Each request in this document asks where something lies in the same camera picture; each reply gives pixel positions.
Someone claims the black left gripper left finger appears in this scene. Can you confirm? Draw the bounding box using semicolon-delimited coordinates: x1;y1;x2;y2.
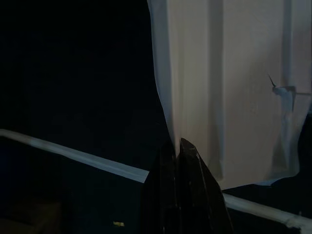
140;140;180;234

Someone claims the white plastic trash bag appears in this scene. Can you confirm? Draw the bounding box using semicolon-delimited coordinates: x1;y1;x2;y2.
147;0;312;190

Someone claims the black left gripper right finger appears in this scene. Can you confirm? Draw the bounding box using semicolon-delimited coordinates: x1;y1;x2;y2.
175;137;235;234

